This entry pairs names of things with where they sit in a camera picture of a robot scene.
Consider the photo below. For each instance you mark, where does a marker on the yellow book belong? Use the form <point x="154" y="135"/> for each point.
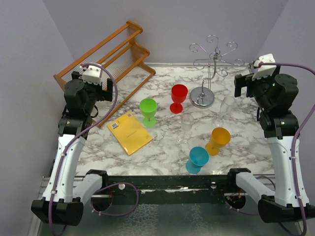
<point x="129" y="132"/>

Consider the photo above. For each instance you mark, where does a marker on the orange plastic wine glass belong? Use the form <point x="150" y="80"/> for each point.
<point x="218" y="139"/>

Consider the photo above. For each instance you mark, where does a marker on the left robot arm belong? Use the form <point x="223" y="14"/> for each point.
<point x="63" y="203"/>

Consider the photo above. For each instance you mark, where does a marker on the clear champagne flute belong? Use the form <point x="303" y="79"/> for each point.
<point x="186" y="126"/>
<point x="225" y="107"/>

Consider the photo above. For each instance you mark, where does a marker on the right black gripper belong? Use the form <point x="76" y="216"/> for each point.
<point x="241" y="81"/>

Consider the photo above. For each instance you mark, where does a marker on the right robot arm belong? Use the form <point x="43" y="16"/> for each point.
<point x="274" y="96"/>

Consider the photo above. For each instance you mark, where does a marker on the green plastic wine glass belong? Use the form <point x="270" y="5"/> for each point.
<point x="148" y="108"/>

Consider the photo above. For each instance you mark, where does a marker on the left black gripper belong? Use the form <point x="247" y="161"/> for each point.
<point x="104" y="95"/>

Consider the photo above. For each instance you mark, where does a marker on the red plastic wine glass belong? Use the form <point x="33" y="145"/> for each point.
<point x="178" y="94"/>

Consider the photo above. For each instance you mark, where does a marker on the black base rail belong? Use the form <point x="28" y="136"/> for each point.
<point x="165" y="190"/>

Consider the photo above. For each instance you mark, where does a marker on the chrome wine glass rack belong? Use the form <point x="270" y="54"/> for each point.
<point x="202" y="97"/>

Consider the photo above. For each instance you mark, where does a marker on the blue plastic wine glass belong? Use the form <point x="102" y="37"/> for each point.
<point x="198" y="157"/>

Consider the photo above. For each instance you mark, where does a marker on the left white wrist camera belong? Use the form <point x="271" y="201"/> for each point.
<point x="92" y="74"/>

